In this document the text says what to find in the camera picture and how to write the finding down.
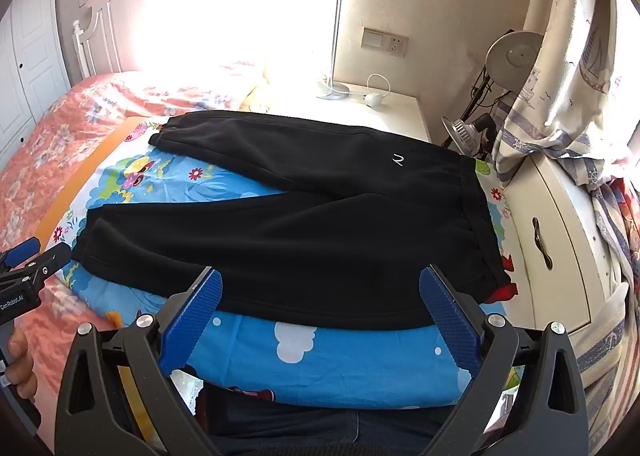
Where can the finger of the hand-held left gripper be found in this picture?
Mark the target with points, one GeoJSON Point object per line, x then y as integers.
{"type": "Point", "coordinates": [20, 252]}
{"type": "Point", "coordinates": [45, 263]}

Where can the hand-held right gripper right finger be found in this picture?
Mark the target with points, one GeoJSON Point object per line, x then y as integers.
{"type": "Point", "coordinates": [450, 323]}

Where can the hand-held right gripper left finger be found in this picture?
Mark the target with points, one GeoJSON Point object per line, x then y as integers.
{"type": "Point", "coordinates": [192, 323]}

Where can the black pants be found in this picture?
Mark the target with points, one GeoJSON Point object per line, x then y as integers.
{"type": "Point", "coordinates": [300, 246]}

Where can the person's left hand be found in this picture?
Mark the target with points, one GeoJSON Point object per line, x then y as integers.
{"type": "Point", "coordinates": [22, 366]}

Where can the pink floral bed sheet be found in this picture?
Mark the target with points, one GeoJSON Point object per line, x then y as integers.
{"type": "Point", "coordinates": [60, 136]}

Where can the blue cartoon printed blanket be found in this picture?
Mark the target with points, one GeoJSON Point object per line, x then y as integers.
{"type": "Point", "coordinates": [325, 361]}

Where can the person's dark jeans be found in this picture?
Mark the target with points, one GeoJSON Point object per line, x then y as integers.
{"type": "Point", "coordinates": [325, 431]}

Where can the white wardrobe doors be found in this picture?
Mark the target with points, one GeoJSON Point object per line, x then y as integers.
{"type": "Point", "coordinates": [35, 61]}

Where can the white nightstand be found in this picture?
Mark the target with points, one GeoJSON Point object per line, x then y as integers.
{"type": "Point", "coordinates": [390, 116]}

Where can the slim silver table lamp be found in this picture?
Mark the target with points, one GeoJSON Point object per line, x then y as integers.
{"type": "Point", "coordinates": [332, 90]}

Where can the white bed headboard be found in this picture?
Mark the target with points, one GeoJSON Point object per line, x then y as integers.
{"type": "Point", "coordinates": [140, 11]}

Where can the grey desk lamp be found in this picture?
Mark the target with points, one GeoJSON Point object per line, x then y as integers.
{"type": "Point", "coordinates": [515, 53]}

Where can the sailboat printed curtain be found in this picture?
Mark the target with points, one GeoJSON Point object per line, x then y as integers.
{"type": "Point", "coordinates": [575, 61]}

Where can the wall switch and socket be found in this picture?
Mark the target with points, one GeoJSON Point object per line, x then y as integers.
{"type": "Point", "coordinates": [385, 42]}

